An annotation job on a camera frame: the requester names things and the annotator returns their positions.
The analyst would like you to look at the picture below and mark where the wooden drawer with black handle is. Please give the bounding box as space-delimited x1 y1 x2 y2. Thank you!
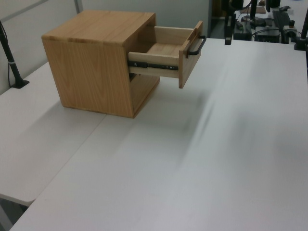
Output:
127 20 207 89

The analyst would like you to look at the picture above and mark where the black computer case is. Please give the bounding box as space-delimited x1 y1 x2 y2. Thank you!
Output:
254 28 282 43

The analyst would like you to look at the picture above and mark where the wooden drawer with slot pull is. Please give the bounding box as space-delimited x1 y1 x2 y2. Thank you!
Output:
129 74 160 116

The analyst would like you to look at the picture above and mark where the black clamp stand post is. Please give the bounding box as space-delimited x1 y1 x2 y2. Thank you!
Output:
224 0 238 46

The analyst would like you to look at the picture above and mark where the black keyboard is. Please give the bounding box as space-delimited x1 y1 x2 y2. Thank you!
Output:
272 10 292 27

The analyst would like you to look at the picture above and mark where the emergency stop button box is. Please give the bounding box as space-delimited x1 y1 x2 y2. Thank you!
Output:
283 20 298 36

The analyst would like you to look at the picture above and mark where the black camera stand pole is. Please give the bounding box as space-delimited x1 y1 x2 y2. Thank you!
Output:
0 20 30 89

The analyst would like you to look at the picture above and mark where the wooden two-drawer cabinet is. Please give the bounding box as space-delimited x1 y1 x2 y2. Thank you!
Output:
41 9 161 119

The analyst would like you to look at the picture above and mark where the black electronics box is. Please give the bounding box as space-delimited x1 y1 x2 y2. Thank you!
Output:
233 21 253 40

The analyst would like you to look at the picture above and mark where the black clamp mount with pole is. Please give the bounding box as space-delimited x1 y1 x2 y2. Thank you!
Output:
293 0 308 51

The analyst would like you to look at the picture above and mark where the black monitor stand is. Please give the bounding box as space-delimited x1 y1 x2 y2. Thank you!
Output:
242 0 267 27

